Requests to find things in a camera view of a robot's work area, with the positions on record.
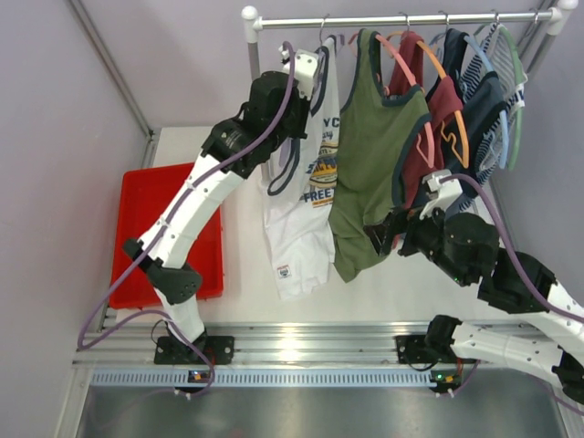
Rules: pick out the green tank top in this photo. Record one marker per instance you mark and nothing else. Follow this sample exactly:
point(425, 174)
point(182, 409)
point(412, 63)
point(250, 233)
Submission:
point(361, 198)

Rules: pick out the slotted cable duct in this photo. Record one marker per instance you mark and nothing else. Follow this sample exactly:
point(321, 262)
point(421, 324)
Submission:
point(272, 378)

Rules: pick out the aluminium mounting rail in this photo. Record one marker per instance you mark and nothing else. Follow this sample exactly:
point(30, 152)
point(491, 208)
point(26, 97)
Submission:
point(271, 345)

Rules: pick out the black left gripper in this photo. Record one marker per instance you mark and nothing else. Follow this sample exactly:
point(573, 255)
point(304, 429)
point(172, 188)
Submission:
point(297, 111)

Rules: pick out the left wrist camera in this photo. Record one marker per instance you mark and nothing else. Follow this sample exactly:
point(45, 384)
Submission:
point(305, 70)

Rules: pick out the orange hanger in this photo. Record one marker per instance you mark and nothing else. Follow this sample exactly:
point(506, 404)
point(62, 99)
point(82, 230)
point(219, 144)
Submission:
point(457, 141)

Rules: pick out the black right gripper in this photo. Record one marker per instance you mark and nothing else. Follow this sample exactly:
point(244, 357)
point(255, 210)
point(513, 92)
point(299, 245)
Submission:
point(398, 221)

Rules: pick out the silver clothes rack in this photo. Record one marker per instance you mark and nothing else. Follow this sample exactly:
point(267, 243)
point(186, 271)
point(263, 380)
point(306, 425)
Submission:
point(555, 15)

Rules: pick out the green hanger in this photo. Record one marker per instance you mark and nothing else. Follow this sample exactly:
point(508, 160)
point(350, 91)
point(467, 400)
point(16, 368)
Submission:
point(504, 139)

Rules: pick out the white tank top navy trim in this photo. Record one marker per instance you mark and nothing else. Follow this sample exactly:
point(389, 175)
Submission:
point(301, 186)

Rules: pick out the striped tank top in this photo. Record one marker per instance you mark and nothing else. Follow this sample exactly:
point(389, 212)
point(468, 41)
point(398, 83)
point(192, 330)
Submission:
point(470, 82)

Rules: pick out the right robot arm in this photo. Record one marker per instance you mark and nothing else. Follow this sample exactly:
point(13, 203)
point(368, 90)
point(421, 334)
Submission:
point(466, 248)

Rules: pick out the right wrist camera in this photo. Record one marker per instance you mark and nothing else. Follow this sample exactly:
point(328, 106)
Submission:
point(442, 191)

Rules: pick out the pink hanger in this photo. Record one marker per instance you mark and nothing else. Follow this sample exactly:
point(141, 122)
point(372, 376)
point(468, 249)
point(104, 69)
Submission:
point(385, 111)

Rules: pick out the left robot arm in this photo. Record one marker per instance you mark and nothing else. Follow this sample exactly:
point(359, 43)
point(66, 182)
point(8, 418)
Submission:
point(277, 109)

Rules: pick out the blue hanger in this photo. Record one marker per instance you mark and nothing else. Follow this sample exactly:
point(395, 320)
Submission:
point(481, 96)

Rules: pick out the red plastic tray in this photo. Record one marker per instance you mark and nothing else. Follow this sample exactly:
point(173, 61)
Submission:
point(144, 196)

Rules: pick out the maroon tank top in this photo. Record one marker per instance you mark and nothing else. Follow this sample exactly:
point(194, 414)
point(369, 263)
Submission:
point(444, 106)

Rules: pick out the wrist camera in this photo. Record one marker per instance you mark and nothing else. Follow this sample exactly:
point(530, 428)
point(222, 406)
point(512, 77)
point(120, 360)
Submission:
point(305, 70)
point(442, 191)

